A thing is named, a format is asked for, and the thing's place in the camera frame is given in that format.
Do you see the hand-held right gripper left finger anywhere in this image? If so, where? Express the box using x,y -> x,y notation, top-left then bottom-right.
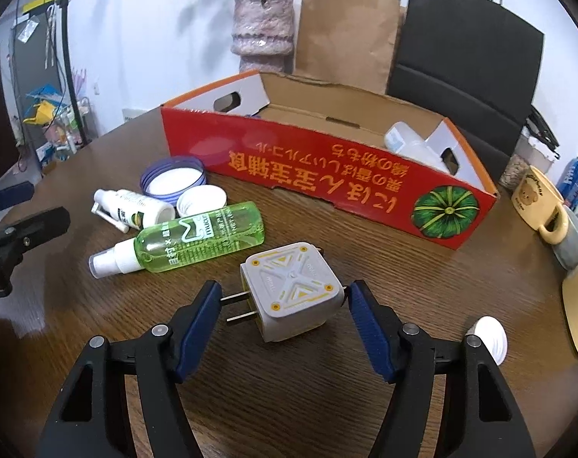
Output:
37,281 -> 223,458

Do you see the grey ceramic cup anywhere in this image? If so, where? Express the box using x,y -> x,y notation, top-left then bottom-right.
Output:
551,205 -> 578,270

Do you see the pink marbled vase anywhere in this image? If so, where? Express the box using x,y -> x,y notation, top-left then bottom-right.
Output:
230,0 -> 295,74

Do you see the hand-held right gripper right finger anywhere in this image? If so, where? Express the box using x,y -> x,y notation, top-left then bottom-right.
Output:
349,281 -> 538,458

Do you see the white spray bottle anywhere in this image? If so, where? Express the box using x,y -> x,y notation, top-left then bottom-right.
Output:
92,188 -> 176,234

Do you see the small white lid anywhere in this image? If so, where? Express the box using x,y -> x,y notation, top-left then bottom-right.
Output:
176,185 -> 227,218

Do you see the green spray bottle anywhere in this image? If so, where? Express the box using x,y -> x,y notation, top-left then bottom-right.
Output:
89,202 -> 267,280

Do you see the small white cap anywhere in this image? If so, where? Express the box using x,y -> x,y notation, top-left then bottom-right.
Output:
465,316 -> 508,366

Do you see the yellow bear mug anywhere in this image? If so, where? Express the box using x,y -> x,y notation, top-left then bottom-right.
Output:
510,165 -> 569,244

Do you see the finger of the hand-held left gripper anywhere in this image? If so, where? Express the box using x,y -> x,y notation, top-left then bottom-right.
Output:
0,182 -> 34,215
0,206 -> 71,255

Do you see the brown paper bag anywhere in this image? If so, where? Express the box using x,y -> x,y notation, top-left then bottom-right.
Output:
294,0 -> 407,96

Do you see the black light stand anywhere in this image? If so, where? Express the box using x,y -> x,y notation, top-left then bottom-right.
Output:
55,0 -> 92,148

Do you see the clear jar with black lid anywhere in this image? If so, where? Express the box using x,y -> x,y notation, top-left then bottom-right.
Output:
499,105 -> 562,196

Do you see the large blue-rimmed white lid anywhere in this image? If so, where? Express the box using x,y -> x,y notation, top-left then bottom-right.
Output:
140,156 -> 207,201

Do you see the red cardboard box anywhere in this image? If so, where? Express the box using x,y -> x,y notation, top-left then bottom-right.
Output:
160,71 -> 501,252

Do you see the clear plastic box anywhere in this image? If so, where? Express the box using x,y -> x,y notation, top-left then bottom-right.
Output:
383,123 -> 445,163

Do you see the black paper bag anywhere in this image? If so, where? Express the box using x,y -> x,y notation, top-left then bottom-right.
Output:
387,0 -> 546,148

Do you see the cluttered storage rack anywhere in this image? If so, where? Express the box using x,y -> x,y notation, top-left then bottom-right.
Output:
22,83 -> 94,163

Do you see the beige plug adapter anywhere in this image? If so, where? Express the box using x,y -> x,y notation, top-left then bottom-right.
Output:
221,242 -> 343,343

